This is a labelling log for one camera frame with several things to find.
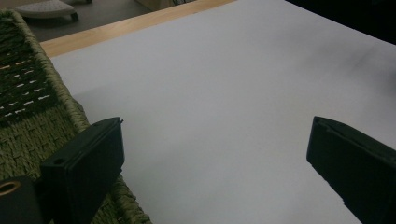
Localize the green woven basket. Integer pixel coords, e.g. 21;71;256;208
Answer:
0;8;153;224

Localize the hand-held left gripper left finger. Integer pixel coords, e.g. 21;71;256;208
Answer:
39;117;125;224

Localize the grey wheeled base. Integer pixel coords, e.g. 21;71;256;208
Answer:
13;0;79;22

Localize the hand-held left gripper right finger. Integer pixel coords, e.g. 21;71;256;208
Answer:
305;116;396;224

